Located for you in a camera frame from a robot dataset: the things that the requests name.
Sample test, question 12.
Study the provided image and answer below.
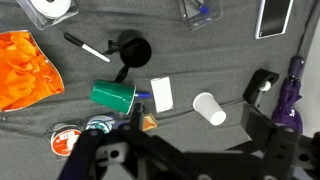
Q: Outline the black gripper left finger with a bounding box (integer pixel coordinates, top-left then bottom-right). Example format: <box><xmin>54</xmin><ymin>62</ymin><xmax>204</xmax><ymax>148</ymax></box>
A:
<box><xmin>130</xmin><ymin>103</ymin><xmax>146</xmax><ymax>132</ymax></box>

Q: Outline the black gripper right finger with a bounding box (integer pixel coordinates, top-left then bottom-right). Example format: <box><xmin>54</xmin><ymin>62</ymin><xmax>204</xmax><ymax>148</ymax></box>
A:
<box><xmin>241</xmin><ymin>103</ymin><xmax>278</xmax><ymax>151</ymax></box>

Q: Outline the green plastic cup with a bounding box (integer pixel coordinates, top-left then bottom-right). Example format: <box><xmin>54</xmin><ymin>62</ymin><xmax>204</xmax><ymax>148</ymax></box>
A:
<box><xmin>89</xmin><ymin>79</ymin><xmax>138</xmax><ymax>115</ymax></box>

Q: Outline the white paper cup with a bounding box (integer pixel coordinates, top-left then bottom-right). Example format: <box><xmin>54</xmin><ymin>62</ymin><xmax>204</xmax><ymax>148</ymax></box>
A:
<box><xmin>192</xmin><ymin>91</ymin><xmax>228</xmax><ymax>127</ymax></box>

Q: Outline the small brown orange block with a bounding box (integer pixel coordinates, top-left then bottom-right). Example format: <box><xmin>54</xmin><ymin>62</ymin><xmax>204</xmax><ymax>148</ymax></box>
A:
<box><xmin>142</xmin><ymin>113</ymin><xmax>159</xmax><ymax>132</ymax></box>

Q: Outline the silver pen with blue end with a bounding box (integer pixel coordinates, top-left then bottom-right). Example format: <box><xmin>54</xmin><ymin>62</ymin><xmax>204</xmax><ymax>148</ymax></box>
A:
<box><xmin>134</xmin><ymin>91</ymin><xmax>152</xmax><ymax>99</ymax></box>

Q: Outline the white rectangular box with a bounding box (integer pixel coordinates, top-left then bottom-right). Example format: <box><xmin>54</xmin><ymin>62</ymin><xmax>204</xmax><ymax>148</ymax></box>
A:
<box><xmin>150</xmin><ymin>76</ymin><xmax>174</xmax><ymax>114</ymax></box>

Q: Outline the purple folded umbrella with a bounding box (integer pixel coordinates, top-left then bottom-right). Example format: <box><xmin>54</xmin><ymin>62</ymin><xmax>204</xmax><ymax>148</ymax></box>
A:
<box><xmin>270</xmin><ymin>55</ymin><xmax>306</xmax><ymax>134</ymax></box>

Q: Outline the black mug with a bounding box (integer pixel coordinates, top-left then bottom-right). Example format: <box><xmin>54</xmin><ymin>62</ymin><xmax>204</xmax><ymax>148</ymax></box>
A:
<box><xmin>102</xmin><ymin>29</ymin><xmax>153</xmax><ymax>69</ymax></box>

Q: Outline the orange white round tin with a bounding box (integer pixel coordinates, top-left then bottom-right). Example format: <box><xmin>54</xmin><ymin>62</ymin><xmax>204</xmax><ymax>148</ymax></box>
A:
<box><xmin>49</xmin><ymin>129</ymin><xmax>83</xmax><ymax>157</ymax></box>

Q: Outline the grey tablecloth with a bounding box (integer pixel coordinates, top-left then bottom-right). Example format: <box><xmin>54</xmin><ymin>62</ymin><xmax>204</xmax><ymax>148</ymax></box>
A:
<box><xmin>0</xmin><ymin>0</ymin><xmax>320</xmax><ymax>180</ymax></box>

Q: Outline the black white marker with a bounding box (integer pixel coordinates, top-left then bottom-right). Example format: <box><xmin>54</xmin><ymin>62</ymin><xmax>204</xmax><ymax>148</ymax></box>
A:
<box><xmin>63</xmin><ymin>32</ymin><xmax>111</xmax><ymax>63</ymax></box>

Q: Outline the clear plastic tray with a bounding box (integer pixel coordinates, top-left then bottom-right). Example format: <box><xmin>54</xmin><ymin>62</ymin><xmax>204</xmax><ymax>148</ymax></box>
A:
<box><xmin>43</xmin><ymin>113</ymin><xmax>134</xmax><ymax>161</ymax></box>

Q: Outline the white framed tablet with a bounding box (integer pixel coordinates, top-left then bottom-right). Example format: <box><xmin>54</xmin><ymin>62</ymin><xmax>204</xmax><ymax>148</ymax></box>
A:
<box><xmin>254</xmin><ymin>0</ymin><xmax>295</xmax><ymax>40</ymax></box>

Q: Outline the small clear plastic box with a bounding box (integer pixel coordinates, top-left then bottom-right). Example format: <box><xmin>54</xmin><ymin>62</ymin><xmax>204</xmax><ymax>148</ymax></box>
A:
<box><xmin>177</xmin><ymin>0</ymin><xmax>224</xmax><ymax>31</ymax></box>

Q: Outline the bag of orange shreds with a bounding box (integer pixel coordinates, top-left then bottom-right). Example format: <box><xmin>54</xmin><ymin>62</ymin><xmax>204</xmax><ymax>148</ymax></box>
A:
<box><xmin>0</xmin><ymin>30</ymin><xmax>65</xmax><ymax>113</ymax></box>

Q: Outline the clear container with roll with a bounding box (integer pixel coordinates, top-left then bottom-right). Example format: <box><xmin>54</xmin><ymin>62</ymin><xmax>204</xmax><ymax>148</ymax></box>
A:
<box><xmin>16</xmin><ymin>0</ymin><xmax>80</xmax><ymax>31</ymax></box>

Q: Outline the white tape roll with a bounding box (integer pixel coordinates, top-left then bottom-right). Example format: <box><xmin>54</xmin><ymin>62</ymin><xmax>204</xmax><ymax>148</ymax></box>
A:
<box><xmin>30</xmin><ymin>0</ymin><xmax>73</xmax><ymax>20</ymax></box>

